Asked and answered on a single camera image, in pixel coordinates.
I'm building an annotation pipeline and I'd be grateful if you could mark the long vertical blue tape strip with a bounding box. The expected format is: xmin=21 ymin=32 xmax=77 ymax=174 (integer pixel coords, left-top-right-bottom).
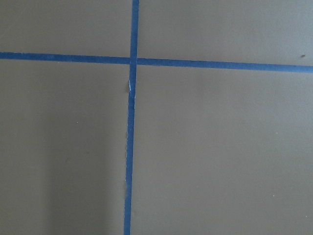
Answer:
xmin=123 ymin=0 xmax=139 ymax=235

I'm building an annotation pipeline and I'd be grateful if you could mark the long horizontal blue tape strip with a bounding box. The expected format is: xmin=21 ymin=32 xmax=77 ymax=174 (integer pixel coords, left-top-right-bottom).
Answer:
xmin=0 ymin=52 xmax=313 ymax=73

